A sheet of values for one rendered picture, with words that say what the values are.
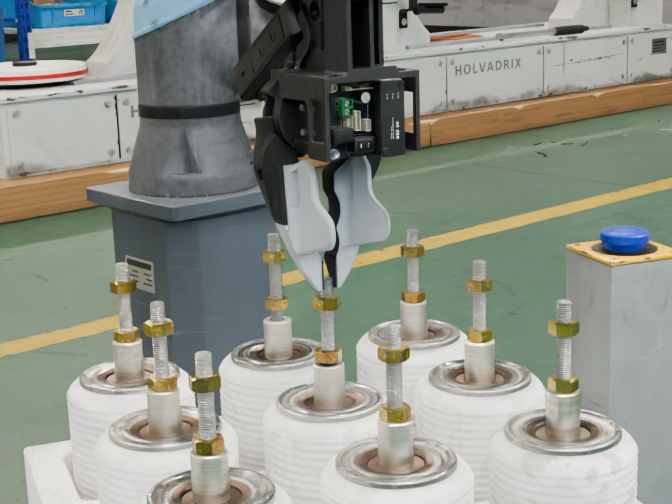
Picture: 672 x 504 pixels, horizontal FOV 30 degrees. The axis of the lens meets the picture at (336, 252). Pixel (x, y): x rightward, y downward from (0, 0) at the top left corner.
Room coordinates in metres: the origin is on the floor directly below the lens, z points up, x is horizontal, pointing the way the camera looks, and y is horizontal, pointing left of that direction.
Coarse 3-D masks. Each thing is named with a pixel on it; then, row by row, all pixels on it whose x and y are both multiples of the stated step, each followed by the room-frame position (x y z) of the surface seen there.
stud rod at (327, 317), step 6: (324, 282) 0.83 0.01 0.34; (330, 282) 0.83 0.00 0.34; (324, 288) 0.83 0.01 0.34; (330, 288) 0.83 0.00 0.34; (324, 294) 0.83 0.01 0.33; (330, 294) 0.83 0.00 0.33; (324, 312) 0.83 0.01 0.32; (330, 312) 0.83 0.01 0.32; (324, 318) 0.83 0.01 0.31; (330, 318) 0.83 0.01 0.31; (324, 324) 0.83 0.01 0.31; (330, 324) 0.83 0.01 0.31; (324, 330) 0.83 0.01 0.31; (330, 330) 0.83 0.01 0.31; (324, 336) 0.83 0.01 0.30; (330, 336) 0.83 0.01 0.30; (324, 342) 0.83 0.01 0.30; (330, 342) 0.83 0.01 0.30; (324, 348) 0.83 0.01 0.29; (330, 348) 0.83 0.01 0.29
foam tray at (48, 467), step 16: (32, 448) 0.95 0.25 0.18; (48, 448) 0.94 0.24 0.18; (64, 448) 0.94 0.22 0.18; (32, 464) 0.91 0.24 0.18; (48, 464) 0.91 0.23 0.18; (64, 464) 0.91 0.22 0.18; (32, 480) 0.90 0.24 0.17; (48, 480) 0.88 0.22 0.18; (64, 480) 0.88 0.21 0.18; (32, 496) 0.91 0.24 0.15; (48, 496) 0.85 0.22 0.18; (64, 496) 0.85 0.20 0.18
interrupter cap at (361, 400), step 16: (304, 384) 0.87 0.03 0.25; (352, 384) 0.86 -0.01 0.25; (288, 400) 0.84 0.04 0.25; (304, 400) 0.84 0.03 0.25; (352, 400) 0.84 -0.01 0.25; (368, 400) 0.83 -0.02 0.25; (288, 416) 0.81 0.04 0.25; (304, 416) 0.80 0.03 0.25; (320, 416) 0.80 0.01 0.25; (336, 416) 0.80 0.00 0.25; (352, 416) 0.80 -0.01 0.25
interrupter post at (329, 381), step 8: (320, 368) 0.83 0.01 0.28; (328, 368) 0.82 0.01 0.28; (336, 368) 0.83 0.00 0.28; (320, 376) 0.83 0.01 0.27; (328, 376) 0.82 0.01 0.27; (336, 376) 0.83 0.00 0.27; (344, 376) 0.83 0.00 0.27; (320, 384) 0.83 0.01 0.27; (328, 384) 0.82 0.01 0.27; (336, 384) 0.83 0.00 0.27; (344, 384) 0.83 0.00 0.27; (320, 392) 0.83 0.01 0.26; (328, 392) 0.82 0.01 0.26; (336, 392) 0.83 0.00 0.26; (344, 392) 0.83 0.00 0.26; (320, 400) 0.83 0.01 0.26; (328, 400) 0.82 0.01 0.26; (336, 400) 0.83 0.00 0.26; (344, 400) 0.83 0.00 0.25; (328, 408) 0.82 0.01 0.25
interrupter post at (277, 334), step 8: (264, 320) 0.95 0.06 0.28; (288, 320) 0.94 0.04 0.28; (264, 328) 0.94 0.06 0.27; (272, 328) 0.94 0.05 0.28; (280, 328) 0.94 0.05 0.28; (288, 328) 0.94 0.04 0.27; (264, 336) 0.94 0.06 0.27; (272, 336) 0.94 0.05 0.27; (280, 336) 0.94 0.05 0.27; (288, 336) 0.94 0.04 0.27; (264, 344) 0.95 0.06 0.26; (272, 344) 0.94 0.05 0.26; (280, 344) 0.94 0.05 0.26; (288, 344) 0.94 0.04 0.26; (272, 352) 0.94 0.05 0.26; (280, 352) 0.94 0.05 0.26; (288, 352) 0.94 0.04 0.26
